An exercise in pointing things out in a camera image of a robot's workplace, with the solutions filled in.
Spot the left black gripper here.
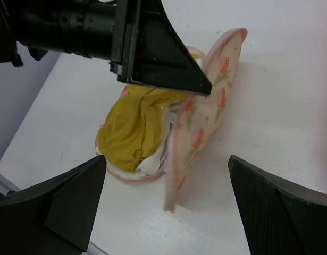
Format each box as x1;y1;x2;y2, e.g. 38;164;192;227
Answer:
0;1;116;66

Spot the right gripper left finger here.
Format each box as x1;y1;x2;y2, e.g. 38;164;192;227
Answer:
0;155;107;255

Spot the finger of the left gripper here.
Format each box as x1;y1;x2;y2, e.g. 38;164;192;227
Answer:
110;1;212;96

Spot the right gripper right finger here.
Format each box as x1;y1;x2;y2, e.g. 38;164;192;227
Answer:
228;155;327;254

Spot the mustard yellow bra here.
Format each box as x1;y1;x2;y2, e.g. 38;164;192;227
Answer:
97;84;189;175

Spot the floral mesh laundry bag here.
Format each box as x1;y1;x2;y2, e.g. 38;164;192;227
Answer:
106;28;248;212

